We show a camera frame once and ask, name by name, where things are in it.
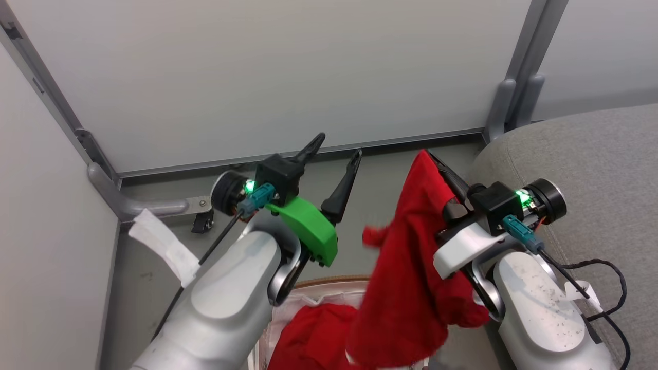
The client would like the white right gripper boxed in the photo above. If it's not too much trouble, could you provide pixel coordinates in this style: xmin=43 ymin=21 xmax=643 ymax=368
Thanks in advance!
xmin=427 ymin=151 xmax=509 ymax=281

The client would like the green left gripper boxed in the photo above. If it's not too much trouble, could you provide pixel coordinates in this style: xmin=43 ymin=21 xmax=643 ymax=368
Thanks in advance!
xmin=265 ymin=133 xmax=363 ymax=268

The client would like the red jersey with white stripes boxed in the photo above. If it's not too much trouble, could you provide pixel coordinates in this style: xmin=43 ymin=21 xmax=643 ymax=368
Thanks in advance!
xmin=267 ymin=149 xmax=491 ymax=370

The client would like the white laundry basket brown rim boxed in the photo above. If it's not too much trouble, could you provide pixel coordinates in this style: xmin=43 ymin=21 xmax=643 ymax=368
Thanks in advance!
xmin=248 ymin=276 xmax=430 ymax=370

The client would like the white translucent basket liner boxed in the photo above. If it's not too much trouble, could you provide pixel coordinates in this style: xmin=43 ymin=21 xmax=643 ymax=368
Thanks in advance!
xmin=257 ymin=288 xmax=368 ymax=370

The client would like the black caster wheel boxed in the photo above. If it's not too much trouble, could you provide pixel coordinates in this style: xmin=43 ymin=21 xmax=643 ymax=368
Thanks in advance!
xmin=192 ymin=210 xmax=214 ymax=234

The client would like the grey fabric sofa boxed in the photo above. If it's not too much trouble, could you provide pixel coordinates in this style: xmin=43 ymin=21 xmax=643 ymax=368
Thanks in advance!
xmin=465 ymin=103 xmax=658 ymax=370

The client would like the white tape tag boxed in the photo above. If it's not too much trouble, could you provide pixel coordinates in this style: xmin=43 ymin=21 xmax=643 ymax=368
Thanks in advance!
xmin=129 ymin=208 xmax=201 ymax=287

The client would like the small white paper tag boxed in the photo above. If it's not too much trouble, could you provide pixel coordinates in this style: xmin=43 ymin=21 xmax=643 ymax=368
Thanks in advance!
xmin=564 ymin=280 xmax=602 ymax=313

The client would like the grey partition bottom rail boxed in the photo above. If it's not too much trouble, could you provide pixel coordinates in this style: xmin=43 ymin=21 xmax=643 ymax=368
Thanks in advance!
xmin=116 ymin=128 xmax=486 ymax=178

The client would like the black left cable teal plug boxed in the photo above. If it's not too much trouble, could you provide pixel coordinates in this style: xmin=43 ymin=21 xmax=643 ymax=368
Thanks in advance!
xmin=152 ymin=184 xmax=278 ymax=342

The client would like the black cable teal plug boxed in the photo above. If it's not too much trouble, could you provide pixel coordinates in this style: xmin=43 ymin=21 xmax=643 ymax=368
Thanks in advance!
xmin=503 ymin=215 xmax=632 ymax=370
xmin=152 ymin=184 xmax=278 ymax=342

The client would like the grey double partition post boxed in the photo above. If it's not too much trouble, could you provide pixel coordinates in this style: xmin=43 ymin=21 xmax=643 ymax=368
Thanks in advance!
xmin=483 ymin=0 xmax=569 ymax=143

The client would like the black right cable teal plug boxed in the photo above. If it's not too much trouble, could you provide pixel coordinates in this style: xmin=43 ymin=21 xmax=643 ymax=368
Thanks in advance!
xmin=503 ymin=215 xmax=632 ymax=370

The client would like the grey partition post with foot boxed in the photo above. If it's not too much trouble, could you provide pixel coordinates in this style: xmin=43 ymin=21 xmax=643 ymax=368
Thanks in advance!
xmin=0 ymin=0 xmax=212 ymax=224

